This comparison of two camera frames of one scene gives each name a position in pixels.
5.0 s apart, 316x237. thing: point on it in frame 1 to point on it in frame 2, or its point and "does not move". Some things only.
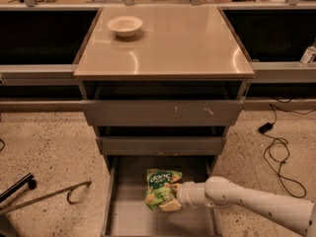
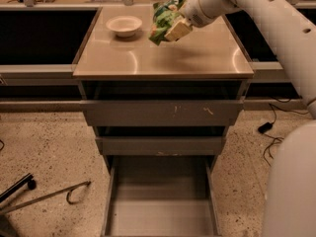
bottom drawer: x=125 y=212 does not move
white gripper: x=184 y=195 to x=193 y=13
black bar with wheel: x=28 y=179 does not move
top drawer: x=163 y=103 does not move
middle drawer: x=162 y=140 does not move
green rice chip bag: x=159 y=190 to x=165 y=14
